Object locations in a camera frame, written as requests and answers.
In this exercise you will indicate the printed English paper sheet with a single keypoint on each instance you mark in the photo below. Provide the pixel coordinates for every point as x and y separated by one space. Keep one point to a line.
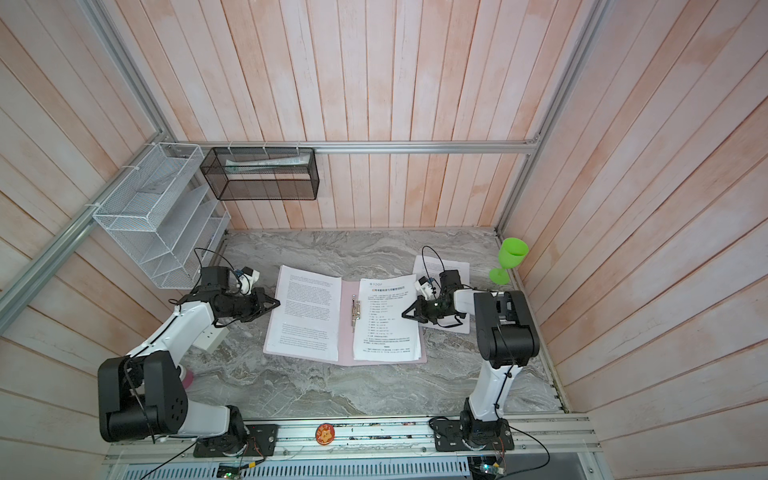
306 323

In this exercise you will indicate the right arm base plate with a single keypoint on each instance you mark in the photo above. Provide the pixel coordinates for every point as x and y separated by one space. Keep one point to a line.
470 434

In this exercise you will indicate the paper in black basket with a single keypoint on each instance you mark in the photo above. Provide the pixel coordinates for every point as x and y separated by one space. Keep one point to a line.
279 165

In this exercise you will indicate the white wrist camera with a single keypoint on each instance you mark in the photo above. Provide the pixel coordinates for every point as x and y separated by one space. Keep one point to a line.
247 279
426 288

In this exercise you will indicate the pink file folder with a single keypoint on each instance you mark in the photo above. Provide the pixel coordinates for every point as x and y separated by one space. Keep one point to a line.
346 333

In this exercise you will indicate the orange round sticker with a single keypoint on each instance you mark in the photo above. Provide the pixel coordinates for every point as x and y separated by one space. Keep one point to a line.
325 434

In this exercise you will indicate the white wire mesh shelf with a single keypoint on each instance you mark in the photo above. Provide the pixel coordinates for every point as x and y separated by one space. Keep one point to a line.
166 225

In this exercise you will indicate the white wall socket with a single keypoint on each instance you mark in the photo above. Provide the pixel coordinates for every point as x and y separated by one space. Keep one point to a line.
210 338

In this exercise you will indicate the aluminium frame bar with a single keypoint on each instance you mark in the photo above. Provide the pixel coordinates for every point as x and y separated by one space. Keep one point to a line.
391 147

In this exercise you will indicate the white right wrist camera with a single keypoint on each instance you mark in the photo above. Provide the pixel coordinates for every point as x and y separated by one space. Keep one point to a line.
426 288

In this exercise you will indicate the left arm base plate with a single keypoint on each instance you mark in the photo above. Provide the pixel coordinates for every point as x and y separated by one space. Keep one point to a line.
257 440

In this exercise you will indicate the underlying white paper sheet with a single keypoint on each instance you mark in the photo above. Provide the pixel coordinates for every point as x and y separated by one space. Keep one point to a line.
434 266

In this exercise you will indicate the Chinese titled paper sheet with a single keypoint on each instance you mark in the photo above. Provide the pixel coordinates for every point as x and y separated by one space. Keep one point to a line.
381 333

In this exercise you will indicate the green plastic goblet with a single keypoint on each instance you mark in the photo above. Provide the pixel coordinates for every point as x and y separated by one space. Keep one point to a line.
512 253

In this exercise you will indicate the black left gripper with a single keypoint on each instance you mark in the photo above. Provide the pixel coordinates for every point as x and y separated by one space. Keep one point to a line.
260 297

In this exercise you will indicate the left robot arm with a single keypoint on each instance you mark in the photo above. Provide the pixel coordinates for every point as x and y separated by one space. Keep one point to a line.
141 394

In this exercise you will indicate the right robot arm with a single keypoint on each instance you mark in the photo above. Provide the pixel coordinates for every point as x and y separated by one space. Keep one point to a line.
507 339

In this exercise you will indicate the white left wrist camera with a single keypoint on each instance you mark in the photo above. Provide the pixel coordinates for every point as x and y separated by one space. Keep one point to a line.
247 279

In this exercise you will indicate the black mesh basket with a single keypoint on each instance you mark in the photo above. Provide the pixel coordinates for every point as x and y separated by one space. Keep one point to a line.
298 186

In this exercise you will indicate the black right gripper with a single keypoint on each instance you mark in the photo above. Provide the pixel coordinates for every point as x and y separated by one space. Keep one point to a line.
420 304

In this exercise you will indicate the metal folder clip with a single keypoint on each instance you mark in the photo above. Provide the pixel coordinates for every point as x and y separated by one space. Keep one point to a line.
355 310

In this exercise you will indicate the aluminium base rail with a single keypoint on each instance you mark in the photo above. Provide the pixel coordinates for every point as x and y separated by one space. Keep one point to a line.
379 437

